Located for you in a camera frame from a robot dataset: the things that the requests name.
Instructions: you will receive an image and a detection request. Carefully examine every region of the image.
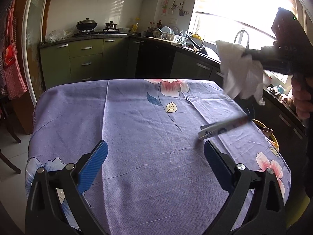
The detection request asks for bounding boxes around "silver blue snack wrapper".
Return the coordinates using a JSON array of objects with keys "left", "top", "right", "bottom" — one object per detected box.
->
[{"left": 198, "top": 115, "right": 252, "bottom": 140}]

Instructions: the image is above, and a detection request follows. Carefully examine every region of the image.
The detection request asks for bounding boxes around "white tissue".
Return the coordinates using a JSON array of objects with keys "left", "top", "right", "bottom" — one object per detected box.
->
[{"left": 215, "top": 40, "right": 271, "bottom": 106}]

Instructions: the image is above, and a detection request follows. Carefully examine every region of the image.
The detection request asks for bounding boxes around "yellow rimmed trash bin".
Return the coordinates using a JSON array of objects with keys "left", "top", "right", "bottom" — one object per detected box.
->
[{"left": 253, "top": 119, "right": 280, "bottom": 153}]

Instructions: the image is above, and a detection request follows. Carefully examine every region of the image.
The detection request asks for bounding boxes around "person's right hand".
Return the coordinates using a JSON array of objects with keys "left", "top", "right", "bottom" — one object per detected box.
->
[{"left": 291, "top": 76, "right": 313, "bottom": 120}]

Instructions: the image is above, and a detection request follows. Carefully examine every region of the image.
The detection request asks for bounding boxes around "chrome faucet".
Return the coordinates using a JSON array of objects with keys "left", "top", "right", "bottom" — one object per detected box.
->
[{"left": 234, "top": 29, "right": 250, "bottom": 48}]

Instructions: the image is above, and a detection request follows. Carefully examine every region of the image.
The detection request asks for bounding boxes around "purple floral tablecloth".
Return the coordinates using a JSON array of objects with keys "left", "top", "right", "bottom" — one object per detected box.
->
[{"left": 25, "top": 80, "right": 291, "bottom": 234}]

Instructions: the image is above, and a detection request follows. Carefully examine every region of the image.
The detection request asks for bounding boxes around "red checkered apron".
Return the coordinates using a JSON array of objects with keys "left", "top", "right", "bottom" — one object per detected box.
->
[{"left": 2, "top": 0, "right": 28, "bottom": 100}]

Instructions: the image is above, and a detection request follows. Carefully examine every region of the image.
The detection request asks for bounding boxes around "dish rack with dishes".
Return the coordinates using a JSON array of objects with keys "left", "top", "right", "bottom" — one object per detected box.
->
[{"left": 151, "top": 28, "right": 188, "bottom": 45}]

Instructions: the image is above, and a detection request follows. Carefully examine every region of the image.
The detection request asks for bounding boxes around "black wok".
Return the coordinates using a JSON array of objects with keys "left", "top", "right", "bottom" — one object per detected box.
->
[{"left": 76, "top": 18, "right": 98, "bottom": 31}]

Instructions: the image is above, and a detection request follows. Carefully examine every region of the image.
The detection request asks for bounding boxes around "small black pot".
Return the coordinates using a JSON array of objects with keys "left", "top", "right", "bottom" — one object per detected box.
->
[{"left": 104, "top": 21, "right": 118, "bottom": 32}]

